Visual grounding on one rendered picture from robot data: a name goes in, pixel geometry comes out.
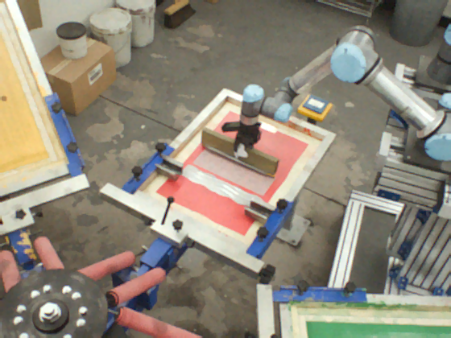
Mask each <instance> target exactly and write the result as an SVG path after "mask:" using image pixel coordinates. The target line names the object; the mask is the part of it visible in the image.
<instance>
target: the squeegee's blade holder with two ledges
mask: <svg viewBox="0 0 451 338"><path fill-rule="evenodd" d="M205 147H206V148H208V149H210V150H212V151H215V152H217V153H218V154H220V155H224V156H225V157H227V158H229V159H232V160H233V161H235V162H240V163H242V164H244V165H246V166H248V167H250V168H252V169H254V170H256V171H259V172H261V173H263V174H265V175H266V174H267V171H265V170H263V169H262V168H260V167H256V166H255V165H253V164H251V163H248V162H245V161H243V160H241V159H236V158H235V157H234V156H232V155H229V154H228V153H225V152H224V151H222V150H218V149H217V148H215V147H213V146H210V145H208V144H206V145H205Z"/></svg>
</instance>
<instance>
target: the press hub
mask: <svg viewBox="0 0 451 338"><path fill-rule="evenodd" d="M108 320H109V305H108V301H107V298H106V295H105V293H104V291H103V290H102V289H101V287H100V286H99V285H98V284H97V283H96V282H95V281H94V280H93V279H92V278H91V277H89V276H87V275H85V274H82V273H80V272H77V271H75V270H68V269H53V270H45V271H40V272H37V273H34V274H31V275H29V276H27V277H26V278H25V279H23V280H21V281H20V282H18V283H17V284H15V285H13V287H12V288H11V289H9V291H8V292H7V293H6V294H5V295H4V296H3V298H2V300H0V338H129V337H128V335H127V334H126V332H125V330H124V329H123V328H122V327H121V326H120V325H119V324H116V323H115V322H114V324H113V325H112V326H111V327H110V328H109V329H108V330H107V332H106V333H105V334H104V332H105V330H106V327H107V324H108ZM103 334H104V336H103Z"/></svg>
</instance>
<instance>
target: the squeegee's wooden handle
mask: <svg viewBox="0 0 451 338"><path fill-rule="evenodd" d="M234 141H235V140H233V139H231V138H229V137H227V136H225V135H223V134H219V133H218V132H216V131H214V130H211V129H209V128H207V127H205V128H204V129H203V130H202V133H201V143H203V144H205V145H206V144H208V145H210V146H213V147H215V148H217V149H218V150H222V151H224V152H225V153H228V154H229V155H232V156H234V157H235V155H234ZM243 145H244V151H245V152H246V153H247V154H248V156H247V157H246V158H245V157H242V156H238V158H239V159H241V160H243V161H245V162H248V163H251V164H253V165H255V166H256V167H260V168H262V169H263V170H265V171H267V173H268V174H271V175H274V174H275V173H276V172H277V167H278V163H279V160H278V159H276V158H274V157H272V156H271V155H268V154H266V153H263V152H262V151H260V150H256V149H255V148H253V147H252V150H251V149H249V148H247V146H246V145H245V144H243Z"/></svg>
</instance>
